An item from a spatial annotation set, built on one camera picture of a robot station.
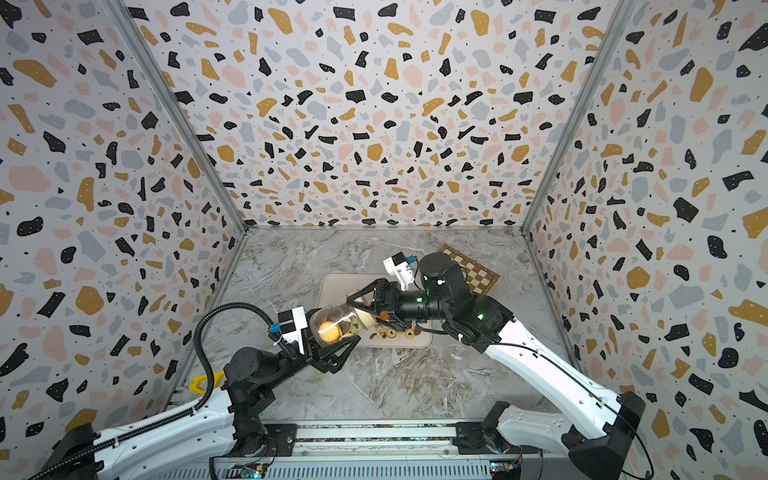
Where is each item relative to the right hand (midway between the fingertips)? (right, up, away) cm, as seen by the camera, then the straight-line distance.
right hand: (357, 314), depth 57 cm
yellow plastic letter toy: (-43, -23, +27) cm, 56 cm away
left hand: (-1, -2, +2) cm, 3 cm away
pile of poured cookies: (+3, -13, +35) cm, 37 cm away
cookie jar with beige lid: (-5, -2, -2) cm, 5 cm away
